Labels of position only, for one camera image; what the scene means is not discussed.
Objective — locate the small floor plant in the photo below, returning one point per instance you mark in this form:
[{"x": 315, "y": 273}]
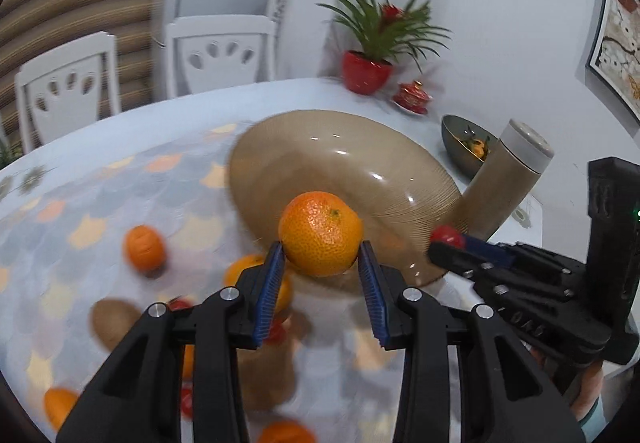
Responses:
[{"x": 9, "y": 154}]

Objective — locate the red tomato bottom centre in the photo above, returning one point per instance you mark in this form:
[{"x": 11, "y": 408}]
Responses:
[{"x": 186, "y": 401}]

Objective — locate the white chair left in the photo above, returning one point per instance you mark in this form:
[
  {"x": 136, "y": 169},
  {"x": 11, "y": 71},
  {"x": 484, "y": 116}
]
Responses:
[{"x": 61, "y": 90}]

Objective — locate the large brown kiwi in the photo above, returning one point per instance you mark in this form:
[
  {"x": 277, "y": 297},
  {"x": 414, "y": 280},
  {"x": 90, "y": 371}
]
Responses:
[{"x": 111, "y": 319}]

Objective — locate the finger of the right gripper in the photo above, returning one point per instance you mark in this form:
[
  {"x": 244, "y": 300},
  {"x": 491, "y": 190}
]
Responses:
[
  {"x": 506, "y": 286},
  {"x": 521, "y": 256}
]

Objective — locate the white chair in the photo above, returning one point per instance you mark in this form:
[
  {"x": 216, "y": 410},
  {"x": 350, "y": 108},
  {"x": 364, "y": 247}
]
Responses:
[
  {"x": 61, "y": 90},
  {"x": 209, "y": 52}
]

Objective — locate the red lidded tea cup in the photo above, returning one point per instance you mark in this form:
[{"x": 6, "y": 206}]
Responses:
[{"x": 412, "y": 98}]

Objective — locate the right hand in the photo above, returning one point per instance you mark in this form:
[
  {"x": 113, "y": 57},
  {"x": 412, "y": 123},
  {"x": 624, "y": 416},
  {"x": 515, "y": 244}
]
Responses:
[{"x": 580, "y": 387}]

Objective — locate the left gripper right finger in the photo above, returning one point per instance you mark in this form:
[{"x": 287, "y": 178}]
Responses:
[{"x": 505, "y": 395}]

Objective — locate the red potted green plant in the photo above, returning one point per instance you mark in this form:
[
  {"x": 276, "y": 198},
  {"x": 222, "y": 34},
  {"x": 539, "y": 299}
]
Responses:
[{"x": 385, "y": 34}]

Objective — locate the grey bowl with mandarins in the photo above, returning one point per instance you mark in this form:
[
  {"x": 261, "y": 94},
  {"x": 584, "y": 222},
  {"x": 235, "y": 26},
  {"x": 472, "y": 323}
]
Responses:
[{"x": 468, "y": 145}]

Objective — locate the mandarin with stem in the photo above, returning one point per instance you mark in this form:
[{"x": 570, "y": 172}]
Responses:
[{"x": 144, "y": 249}]

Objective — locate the framed wall picture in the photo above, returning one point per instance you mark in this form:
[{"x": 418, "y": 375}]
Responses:
[{"x": 615, "y": 53}]

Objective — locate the red tomato middle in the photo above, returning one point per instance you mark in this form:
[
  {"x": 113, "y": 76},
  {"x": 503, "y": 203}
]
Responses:
[{"x": 277, "y": 333}]

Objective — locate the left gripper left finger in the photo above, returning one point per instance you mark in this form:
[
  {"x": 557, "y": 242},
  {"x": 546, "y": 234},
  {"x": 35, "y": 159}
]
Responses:
[{"x": 135, "y": 395}]

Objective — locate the white chair right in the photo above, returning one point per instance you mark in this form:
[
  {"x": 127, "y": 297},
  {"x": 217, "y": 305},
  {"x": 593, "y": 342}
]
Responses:
[{"x": 209, "y": 52}]

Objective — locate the small mandarin centre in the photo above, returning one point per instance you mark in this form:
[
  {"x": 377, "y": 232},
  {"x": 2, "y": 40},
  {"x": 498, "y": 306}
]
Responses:
[{"x": 188, "y": 363}]

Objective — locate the red tomato upper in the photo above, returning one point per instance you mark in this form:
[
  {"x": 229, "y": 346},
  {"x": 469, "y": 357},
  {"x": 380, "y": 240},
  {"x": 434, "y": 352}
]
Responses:
[{"x": 178, "y": 304}]

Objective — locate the red cherry tomato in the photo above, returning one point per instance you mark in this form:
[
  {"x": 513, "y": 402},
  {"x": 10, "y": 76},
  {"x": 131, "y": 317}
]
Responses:
[{"x": 448, "y": 235}]

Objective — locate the striped window blind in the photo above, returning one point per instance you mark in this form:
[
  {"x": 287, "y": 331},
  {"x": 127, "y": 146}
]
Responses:
[{"x": 32, "y": 27}]

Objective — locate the tall beige lidded canister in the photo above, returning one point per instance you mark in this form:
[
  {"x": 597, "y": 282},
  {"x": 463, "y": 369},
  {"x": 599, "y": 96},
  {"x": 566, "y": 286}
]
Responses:
[{"x": 512, "y": 168}]

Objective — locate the brown ribbed glass bowl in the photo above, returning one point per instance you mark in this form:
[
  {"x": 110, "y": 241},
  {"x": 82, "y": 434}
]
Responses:
[{"x": 398, "y": 189}]

